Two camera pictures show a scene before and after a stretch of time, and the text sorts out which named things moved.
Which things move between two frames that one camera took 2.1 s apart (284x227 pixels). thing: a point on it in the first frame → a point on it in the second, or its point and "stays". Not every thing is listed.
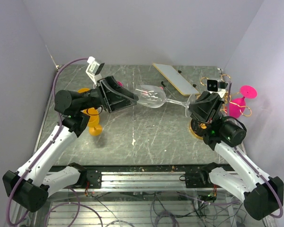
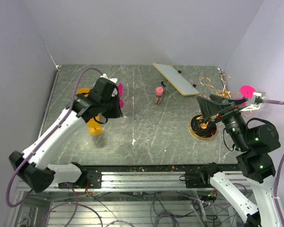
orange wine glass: [83, 90] stays
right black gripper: [203, 108] → [208, 107]
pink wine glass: [236, 106] stays
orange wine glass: [95, 129] stays
